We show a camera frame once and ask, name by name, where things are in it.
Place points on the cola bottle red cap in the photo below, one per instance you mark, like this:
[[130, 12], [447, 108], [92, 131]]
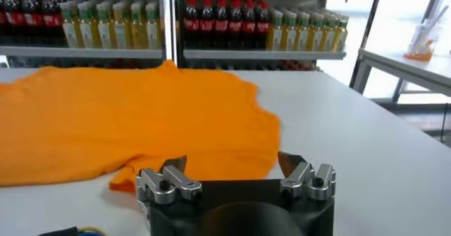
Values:
[[13, 19], [52, 20], [32, 19], [191, 26], [235, 26], [221, 26], [262, 27], [206, 26], [248, 27]]

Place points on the white side table grey legs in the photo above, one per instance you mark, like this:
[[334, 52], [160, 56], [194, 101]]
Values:
[[405, 65]]

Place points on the yellow tea bottle green label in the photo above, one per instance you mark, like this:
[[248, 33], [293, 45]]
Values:
[[341, 40], [120, 35], [104, 33], [329, 39], [303, 38], [289, 37], [86, 33], [316, 38], [153, 35], [69, 33], [137, 35], [275, 36]]

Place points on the grey metal shelf rack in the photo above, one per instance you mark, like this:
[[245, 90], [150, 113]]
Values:
[[260, 55], [81, 52]]

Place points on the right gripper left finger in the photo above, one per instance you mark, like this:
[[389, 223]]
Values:
[[165, 184]]

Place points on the black window frame post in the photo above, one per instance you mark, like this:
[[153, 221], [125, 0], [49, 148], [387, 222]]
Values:
[[368, 29]]

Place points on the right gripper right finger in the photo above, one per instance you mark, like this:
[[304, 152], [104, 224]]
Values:
[[303, 179]]

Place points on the clear container orange contents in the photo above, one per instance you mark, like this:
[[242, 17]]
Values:
[[421, 45]]

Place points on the orange t-shirt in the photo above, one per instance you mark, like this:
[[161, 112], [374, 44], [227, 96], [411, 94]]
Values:
[[141, 117]]

